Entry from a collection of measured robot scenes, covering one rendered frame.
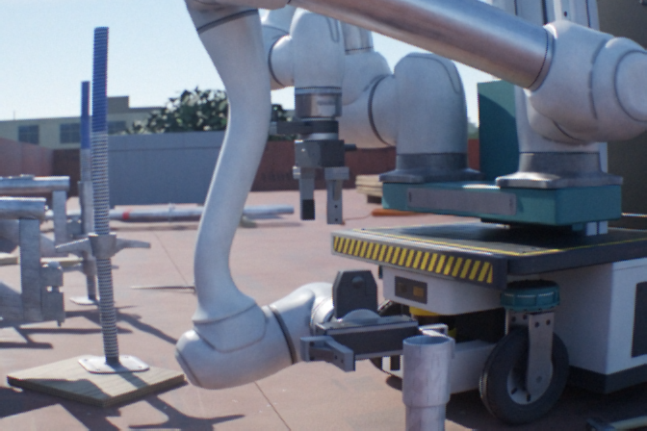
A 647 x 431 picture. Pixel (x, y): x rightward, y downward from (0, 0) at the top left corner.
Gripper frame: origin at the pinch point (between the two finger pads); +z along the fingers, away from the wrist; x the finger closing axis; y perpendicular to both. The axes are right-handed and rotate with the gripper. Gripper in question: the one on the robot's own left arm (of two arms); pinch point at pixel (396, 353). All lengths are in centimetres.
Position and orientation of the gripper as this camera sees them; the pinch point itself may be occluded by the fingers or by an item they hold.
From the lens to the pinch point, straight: 112.5
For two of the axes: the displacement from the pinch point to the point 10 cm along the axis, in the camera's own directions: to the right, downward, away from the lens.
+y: 0.2, 10.0, 0.3
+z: 2.9, 0.2, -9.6
